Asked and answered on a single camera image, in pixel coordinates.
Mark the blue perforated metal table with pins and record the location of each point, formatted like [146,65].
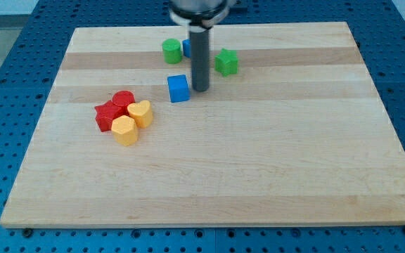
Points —
[28,72]

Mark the red star block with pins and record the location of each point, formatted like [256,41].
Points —
[106,113]

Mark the blue cube block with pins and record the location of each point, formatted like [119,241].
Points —
[178,88]

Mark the blue block behind rod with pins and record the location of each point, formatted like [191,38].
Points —
[186,47]

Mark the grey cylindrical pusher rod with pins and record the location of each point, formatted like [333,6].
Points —
[200,57]

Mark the green cylinder block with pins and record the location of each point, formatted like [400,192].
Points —
[171,49]

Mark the yellow heart block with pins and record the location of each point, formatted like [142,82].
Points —
[141,112]

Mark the green star block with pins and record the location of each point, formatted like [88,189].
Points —
[226,62]

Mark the yellow hexagon block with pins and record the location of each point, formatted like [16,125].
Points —
[124,130]

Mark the light wooden board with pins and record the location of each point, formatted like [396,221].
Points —
[298,137]

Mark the red cylinder block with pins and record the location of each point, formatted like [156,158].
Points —
[123,98]

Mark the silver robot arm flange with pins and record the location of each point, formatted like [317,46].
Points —
[202,13]

